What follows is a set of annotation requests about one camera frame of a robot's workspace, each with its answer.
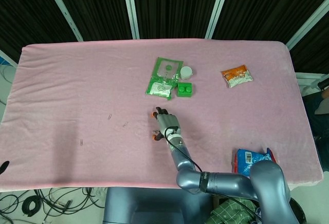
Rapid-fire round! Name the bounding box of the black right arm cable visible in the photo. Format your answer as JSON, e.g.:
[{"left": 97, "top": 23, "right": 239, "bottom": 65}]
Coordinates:
[{"left": 163, "top": 127, "right": 260, "bottom": 221}]

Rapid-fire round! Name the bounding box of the white metal rack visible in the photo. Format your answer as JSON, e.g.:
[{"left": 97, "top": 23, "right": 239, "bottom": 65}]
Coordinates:
[{"left": 295, "top": 72, "right": 326, "bottom": 97}]

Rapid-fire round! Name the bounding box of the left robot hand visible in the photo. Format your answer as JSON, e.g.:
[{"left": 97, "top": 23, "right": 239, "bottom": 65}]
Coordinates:
[{"left": 0, "top": 160, "right": 10, "bottom": 176}]

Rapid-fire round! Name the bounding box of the black pleated curtain panel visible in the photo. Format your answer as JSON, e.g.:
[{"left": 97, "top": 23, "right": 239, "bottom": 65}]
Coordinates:
[
  {"left": 50, "top": 0, "right": 135, "bottom": 42},
  {"left": 212, "top": 0, "right": 329, "bottom": 47},
  {"left": 131, "top": 0, "right": 222, "bottom": 40},
  {"left": 0, "top": 0, "right": 79, "bottom": 64}
]

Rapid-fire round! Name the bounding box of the white frame post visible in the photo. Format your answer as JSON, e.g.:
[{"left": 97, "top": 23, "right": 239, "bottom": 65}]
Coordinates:
[
  {"left": 205, "top": 0, "right": 233, "bottom": 39},
  {"left": 286, "top": 0, "right": 329, "bottom": 50},
  {"left": 42, "top": 0, "right": 83, "bottom": 42},
  {"left": 121, "top": 0, "right": 140, "bottom": 40}
]

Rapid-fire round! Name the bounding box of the orange white snack bag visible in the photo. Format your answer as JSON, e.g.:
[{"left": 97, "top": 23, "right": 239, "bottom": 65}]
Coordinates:
[{"left": 221, "top": 64, "right": 254, "bottom": 88}]

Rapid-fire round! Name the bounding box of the pink table cloth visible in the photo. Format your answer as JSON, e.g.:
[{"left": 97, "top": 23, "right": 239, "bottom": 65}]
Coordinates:
[{"left": 0, "top": 38, "right": 324, "bottom": 193}]

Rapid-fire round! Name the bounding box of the green wet wipes packet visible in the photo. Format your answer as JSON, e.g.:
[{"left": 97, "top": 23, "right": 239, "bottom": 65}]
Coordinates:
[{"left": 145, "top": 57, "right": 184, "bottom": 101}]

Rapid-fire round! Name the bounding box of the white round jar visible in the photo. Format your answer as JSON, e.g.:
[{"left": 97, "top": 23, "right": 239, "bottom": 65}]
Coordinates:
[{"left": 179, "top": 65, "right": 194, "bottom": 80}]

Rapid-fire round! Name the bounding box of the green toy brick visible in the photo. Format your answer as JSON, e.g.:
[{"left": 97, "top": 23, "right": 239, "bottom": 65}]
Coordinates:
[{"left": 176, "top": 82, "right": 194, "bottom": 98}]

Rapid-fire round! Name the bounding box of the blue snack bag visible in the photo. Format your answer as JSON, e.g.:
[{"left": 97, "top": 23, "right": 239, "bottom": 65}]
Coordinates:
[{"left": 233, "top": 147, "right": 278, "bottom": 180}]

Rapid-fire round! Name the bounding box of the green checked cloth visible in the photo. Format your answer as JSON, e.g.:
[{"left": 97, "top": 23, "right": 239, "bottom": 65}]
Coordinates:
[{"left": 210, "top": 197, "right": 260, "bottom": 224}]

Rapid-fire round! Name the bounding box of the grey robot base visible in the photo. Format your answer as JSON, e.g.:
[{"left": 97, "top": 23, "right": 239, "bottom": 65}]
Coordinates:
[{"left": 102, "top": 187, "right": 214, "bottom": 224}]

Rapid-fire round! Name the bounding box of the black waste bin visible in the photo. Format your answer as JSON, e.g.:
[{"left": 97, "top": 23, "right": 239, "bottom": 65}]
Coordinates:
[{"left": 289, "top": 197, "right": 307, "bottom": 224}]

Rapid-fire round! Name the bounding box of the black floor cable bundle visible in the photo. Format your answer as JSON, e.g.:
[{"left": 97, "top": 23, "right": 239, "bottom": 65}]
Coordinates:
[{"left": 0, "top": 187, "right": 106, "bottom": 221}]

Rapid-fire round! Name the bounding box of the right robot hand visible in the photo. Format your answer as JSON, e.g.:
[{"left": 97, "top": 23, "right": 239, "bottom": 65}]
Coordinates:
[{"left": 150, "top": 107, "right": 182, "bottom": 142}]

